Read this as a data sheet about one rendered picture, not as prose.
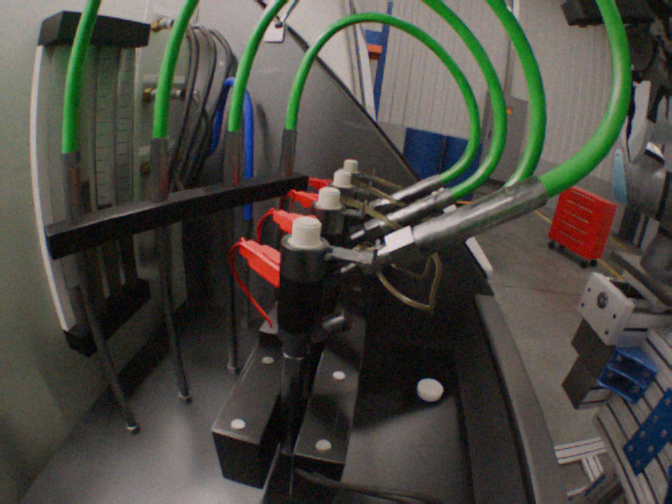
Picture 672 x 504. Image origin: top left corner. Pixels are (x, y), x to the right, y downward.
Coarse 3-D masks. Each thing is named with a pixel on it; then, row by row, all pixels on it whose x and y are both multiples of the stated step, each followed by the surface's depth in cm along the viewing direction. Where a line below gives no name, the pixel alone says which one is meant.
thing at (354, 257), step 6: (330, 246) 21; (324, 252) 20; (336, 252) 20; (342, 252) 20; (348, 252) 21; (354, 252) 21; (360, 252) 21; (324, 258) 20; (330, 258) 20; (336, 258) 20; (342, 258) 20; (348, 258) 20; (354, 258) 20; (360, 258) 20; (366, 258) 20; (360, 264) 20; (366, 264) 20
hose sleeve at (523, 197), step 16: (496, 192) 18; (512, 192) 17; (528, 192) 17; (544, 192) 16; (464, 208) 18; (480, 208) 17; (496, 208) 17; (512, 208) 17; (528, 208) 17; (432, 224) 18; (448, 224) 18; (464, 224) 18; (480, 224) 18; (496, 224) 18; (416, 240) 19; (432, 240) 18; (448, 240) 18; (464, 240) 18
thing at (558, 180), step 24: (96, 0) 15; (600, 0) 11; (624, 48) 12; (72, 72) 17; (624, 72) 13; (72, 96) 18; (624, 96) 13; (72, 120) 19; (624, 120) 14; (72, 144) 20; (600, 144) 15; (576, 168) 16; (552, 192) 16
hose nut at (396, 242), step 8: (400, 232) 19; (408, 232) 19; (392, 240) 19; (400, 240) 19; (408, 240) 19; (392, 248) 19; (400, 248) 19; (408, 248) 19; (416, 248) 19; (392, 256) 19; (400, 256) 19; (408, 256) 19; (416, 256) 19; (400, 264) 19; (408, 264) 19
